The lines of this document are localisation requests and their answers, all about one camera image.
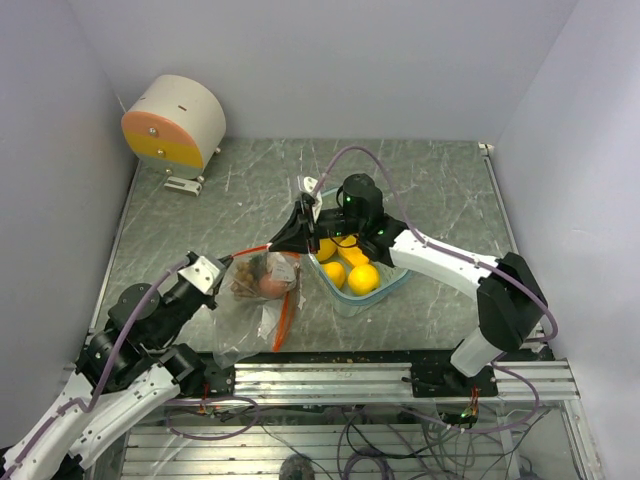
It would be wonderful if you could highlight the round white drawer box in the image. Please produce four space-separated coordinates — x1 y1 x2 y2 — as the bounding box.
121 74 227 181

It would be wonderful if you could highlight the small white metal block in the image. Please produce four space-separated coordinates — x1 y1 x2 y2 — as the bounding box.
164 176 202 197

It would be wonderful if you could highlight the yellow pear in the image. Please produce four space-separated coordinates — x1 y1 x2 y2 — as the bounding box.
322 261 347 290

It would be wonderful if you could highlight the brown longan bunch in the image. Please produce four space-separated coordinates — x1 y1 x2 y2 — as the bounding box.
231 253 267 298

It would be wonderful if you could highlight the blue green plastic basket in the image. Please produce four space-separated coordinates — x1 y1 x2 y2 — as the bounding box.
308 188 410 317

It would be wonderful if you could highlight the clear zip top bag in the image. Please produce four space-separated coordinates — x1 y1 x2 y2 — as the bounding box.
211 245 301 368

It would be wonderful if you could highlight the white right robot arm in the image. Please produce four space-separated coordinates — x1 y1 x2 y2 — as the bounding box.
268 174 548 396

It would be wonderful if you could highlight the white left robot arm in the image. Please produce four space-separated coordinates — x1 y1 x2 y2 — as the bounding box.
1 252 233 479

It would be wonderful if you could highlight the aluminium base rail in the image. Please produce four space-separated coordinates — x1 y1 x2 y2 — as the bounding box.
208 360 580 405

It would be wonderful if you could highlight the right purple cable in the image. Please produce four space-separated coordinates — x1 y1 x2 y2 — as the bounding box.
314 145 559 436

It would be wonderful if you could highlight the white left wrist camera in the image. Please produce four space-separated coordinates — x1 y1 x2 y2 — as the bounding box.
178 256 227 295

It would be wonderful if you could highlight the yellow mango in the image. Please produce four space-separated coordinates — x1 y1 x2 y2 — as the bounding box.
315 238 337 263

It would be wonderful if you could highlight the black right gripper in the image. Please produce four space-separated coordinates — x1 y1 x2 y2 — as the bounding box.
269 201 364 254

